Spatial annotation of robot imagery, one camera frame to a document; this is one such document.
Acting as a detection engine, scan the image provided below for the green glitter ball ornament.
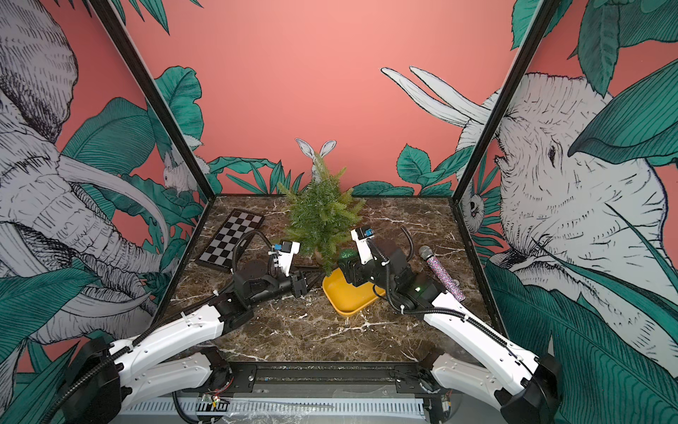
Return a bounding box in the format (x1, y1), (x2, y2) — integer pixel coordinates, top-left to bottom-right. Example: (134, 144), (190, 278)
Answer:
(337, 249), (360, 270)

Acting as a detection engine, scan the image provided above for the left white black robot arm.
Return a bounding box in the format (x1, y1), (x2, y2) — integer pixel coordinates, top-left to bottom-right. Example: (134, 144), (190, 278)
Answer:
(40, 240), (325, 423)

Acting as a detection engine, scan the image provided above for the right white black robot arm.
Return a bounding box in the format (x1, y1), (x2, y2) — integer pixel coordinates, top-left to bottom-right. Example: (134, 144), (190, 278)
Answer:
(339, 226), (563, 423)

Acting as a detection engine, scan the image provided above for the small green christmas tree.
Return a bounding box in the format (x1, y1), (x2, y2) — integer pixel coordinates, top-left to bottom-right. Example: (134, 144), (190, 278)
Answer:
(277, 155), (365, 275)

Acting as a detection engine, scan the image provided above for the pink glitter microphone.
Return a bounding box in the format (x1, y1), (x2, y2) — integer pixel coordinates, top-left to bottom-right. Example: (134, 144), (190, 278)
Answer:
(418, 246), (466, 302)

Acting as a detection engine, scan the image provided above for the yellow plastic tray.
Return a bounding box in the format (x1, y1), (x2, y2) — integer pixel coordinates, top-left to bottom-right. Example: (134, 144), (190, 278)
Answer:
(321, 269), (386, 317)

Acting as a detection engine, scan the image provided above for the black white chessboard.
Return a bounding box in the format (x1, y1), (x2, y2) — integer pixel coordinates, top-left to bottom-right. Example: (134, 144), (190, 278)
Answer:
(195, 208), (265, 273)

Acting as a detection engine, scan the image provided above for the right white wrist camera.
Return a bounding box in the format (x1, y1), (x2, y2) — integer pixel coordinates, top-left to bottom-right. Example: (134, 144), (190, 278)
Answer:
(351, 225), (374, 265)

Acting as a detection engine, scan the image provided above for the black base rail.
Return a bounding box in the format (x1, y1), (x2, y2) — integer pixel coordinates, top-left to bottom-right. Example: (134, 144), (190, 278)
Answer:
(194, 361), (448, 396)

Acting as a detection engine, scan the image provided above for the white slotted cable duct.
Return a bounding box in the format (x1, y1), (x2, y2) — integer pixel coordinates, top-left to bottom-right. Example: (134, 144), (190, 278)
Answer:
(118, 396), (427, 420)

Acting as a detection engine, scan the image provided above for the right black frame post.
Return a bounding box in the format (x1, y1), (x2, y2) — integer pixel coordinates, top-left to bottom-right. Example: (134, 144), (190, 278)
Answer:
(451, 0), (561, 206)

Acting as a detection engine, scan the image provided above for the black frame post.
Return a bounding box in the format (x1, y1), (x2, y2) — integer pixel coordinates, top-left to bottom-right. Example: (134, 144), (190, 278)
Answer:
(451, 0), (561, 206)
(89, 0), (216, 201)

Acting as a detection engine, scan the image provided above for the left black frame post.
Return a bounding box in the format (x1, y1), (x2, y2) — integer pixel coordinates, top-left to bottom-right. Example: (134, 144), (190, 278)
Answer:
(89, 0), (216, 201)

